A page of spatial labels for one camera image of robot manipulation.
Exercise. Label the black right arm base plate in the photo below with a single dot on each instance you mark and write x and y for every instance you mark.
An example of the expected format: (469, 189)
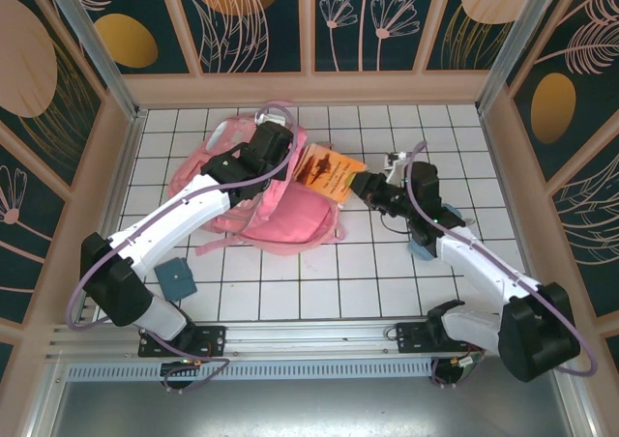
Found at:
(411, 336)

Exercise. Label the teal snap wallet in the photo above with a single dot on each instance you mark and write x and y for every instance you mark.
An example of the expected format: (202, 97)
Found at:
(175, 278)

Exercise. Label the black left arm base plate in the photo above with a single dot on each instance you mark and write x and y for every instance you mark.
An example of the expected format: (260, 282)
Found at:
(213, 338)

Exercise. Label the light blue pencil case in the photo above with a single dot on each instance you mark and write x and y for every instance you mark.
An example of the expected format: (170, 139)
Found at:
(419, 251)

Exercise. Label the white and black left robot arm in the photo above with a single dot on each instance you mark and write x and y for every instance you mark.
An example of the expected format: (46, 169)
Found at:
(164, 219)

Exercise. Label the green circuit board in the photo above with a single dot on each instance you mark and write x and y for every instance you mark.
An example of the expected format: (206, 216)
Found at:
(468, 362)

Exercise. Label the aluminium corner post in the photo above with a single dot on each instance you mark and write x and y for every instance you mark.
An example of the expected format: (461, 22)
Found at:
(92, 45)
(512, 40)

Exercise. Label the orange paperback book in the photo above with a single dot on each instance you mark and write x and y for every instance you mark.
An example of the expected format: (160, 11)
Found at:
(324, 171)

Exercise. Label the pink backpack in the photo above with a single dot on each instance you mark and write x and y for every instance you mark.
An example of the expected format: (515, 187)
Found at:
(300, 219)

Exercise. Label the grey metal front panel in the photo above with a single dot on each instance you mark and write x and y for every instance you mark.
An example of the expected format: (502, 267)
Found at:
(309, 408)

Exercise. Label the aluminium front rail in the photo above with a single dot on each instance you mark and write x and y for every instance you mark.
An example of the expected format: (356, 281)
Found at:
(309, 338)

